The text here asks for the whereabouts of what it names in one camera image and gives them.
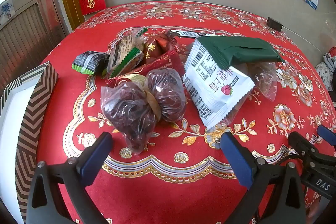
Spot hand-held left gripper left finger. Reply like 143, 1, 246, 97
26, 132, 114, 224

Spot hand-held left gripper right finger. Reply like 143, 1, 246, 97
220, 131, 306, 224

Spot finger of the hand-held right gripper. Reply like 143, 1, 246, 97
316, 125, 336, 147
288, 131, 320, 165

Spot clear bag of red dates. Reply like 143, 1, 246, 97
144, 68, 187, 123
100, 81, 158, 156

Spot white strawberry print packet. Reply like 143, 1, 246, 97
182, 39, 256, 128

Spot clear bag of nuts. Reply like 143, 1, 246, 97
245, 61, 278, 102

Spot brown striped gift box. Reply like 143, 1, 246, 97
0, 61, 59, 224

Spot black and green snack packet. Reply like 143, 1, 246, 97
72, 51, 111, 75

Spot brown cake packet green edges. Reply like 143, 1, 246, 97
106, 27, 149, 77

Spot dark green packet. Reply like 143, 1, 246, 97
196, 36, 285, 68

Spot dark red date packet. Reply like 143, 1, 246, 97
143, 32, 179, 62
105, 51, 185, 80

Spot floral cloth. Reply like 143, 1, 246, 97
315, 63, 336, 93

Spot grey gloves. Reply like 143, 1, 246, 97
322, 47, 336, 69

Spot red floral tablecloth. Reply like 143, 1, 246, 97
35, 1, 336, 224

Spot small black box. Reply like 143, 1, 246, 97
266, 17, 283, 31

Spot black snack bar packet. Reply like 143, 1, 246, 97
167, 29, 210, 39

